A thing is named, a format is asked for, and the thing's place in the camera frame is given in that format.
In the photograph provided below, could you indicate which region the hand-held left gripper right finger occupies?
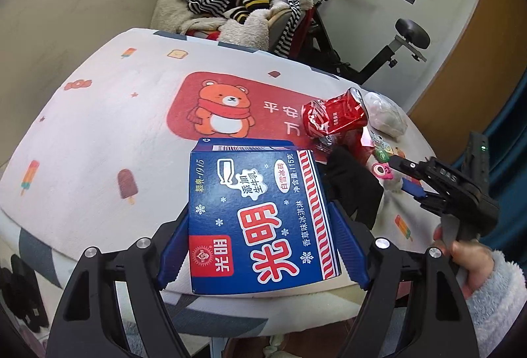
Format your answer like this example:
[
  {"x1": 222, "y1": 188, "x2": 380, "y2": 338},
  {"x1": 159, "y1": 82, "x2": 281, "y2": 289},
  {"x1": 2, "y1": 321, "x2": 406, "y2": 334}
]
[{"x1": 329, "y1": 199, "x2": 482, "y2": 358}]

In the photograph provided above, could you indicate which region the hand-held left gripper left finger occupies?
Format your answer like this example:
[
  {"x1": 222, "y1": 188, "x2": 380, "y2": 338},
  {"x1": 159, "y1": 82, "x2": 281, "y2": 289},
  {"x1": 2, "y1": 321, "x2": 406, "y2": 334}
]
[{"x1": 45, "y1": 203, "x2": 194, "y2": 358}]

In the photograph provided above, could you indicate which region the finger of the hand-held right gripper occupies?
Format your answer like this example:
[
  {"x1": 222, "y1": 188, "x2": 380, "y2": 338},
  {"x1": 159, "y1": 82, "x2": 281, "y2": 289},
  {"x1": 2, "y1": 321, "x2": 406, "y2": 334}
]
[
  {"x1": 401, "y1": 179, "x2": 446, "y2": 214},
  {"x1": 389, "y1": 155, "x2": 433, "y2": 181}
]

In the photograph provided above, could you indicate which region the green plush toy packet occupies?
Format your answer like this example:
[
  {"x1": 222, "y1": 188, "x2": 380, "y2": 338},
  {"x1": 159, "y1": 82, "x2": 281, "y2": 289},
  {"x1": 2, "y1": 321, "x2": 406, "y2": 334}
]
[{"x1": 368, "y1": 131, "x2": 396, "y2": 163}]

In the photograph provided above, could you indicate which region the blue ice cream box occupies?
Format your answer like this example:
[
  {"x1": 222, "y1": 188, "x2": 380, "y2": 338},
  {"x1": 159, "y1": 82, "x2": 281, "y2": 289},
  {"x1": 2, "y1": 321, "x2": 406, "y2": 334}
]
[{"x1": 188, "y1": 137, "x2": 342, "y2": 295}]

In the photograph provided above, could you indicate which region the person's right forearm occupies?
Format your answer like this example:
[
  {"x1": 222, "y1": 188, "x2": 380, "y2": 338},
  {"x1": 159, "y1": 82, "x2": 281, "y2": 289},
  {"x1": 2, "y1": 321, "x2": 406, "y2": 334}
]
[{"x1": 465, "y1": 249, "x2": 527, "y2": 358}]

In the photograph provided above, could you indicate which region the person's right hand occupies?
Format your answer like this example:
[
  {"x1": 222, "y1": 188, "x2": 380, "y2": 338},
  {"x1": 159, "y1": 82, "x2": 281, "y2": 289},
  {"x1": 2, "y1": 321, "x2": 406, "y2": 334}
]
[{"x1": 433, "y1": 226, "x2": 495, "y2": 299}]

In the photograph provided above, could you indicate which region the pink plush toy packet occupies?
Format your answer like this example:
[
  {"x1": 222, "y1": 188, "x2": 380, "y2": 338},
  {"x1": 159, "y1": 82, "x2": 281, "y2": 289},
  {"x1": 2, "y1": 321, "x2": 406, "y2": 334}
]
[{"x1": 368, "y1": 161, "x2": 406, "y2": 192}]

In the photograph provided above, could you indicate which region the blue curtain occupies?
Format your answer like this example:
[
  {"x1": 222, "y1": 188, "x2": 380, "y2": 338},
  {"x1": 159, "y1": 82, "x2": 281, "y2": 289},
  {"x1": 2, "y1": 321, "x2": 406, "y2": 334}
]
[{"x1": 451, "y1": 86, "x2": 527, "y2": 243}]

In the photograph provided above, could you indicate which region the crumpled white plastic bag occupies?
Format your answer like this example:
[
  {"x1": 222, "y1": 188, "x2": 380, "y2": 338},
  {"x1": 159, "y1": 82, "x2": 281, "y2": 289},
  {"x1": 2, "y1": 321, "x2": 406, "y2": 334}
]
[{"x1": 364, "y1": 91, "x2": 408, "y2": 136}]

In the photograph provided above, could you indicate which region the black cloth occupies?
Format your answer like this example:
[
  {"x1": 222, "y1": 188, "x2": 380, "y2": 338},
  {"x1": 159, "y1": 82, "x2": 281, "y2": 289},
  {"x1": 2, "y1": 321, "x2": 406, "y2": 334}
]
[{"x1": 323, "y1": 146, "x2": 383, "y2": 229}]

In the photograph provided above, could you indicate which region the crushed red soda can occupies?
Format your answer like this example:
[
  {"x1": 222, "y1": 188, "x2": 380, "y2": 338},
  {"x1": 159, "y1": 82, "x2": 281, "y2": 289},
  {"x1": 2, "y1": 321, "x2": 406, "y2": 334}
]
[{"x1": 300, "y1": 87, "x2": 369, "y2": 155}]

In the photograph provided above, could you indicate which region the black exercise bike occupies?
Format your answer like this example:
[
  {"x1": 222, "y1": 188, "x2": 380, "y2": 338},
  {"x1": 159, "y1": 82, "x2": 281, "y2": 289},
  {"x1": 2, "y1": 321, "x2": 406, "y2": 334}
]
[{"x1": 288, "y1": 0, "x2": 431, "y2": 84}]

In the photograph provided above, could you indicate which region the printed white table cloth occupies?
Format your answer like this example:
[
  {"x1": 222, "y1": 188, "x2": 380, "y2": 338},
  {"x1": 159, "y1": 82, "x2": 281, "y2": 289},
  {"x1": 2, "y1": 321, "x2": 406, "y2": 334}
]
[{"x1": 0, "y1": 27, "x2": 443, "y2": 328}]

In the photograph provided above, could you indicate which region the black object on floor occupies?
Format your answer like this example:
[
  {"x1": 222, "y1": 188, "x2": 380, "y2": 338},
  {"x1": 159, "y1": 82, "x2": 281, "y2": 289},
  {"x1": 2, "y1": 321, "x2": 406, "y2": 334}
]
[{"x1": 0, "y1": 253, "x2": 50, "y2": 332}]

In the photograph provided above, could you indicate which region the beige fleece garment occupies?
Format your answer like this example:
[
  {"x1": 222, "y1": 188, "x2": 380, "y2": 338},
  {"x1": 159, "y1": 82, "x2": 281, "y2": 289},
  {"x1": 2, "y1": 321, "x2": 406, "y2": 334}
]
[{"x1": 150, "y1": 0, "x2": 314, "y2": 54}]

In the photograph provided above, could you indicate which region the wooden wall panel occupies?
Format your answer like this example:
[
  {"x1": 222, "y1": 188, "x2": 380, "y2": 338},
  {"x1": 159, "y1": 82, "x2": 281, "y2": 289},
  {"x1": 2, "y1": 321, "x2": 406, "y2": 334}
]
[{"x1": 405, "y1": 0, "x2": 527, "y2": 136}]

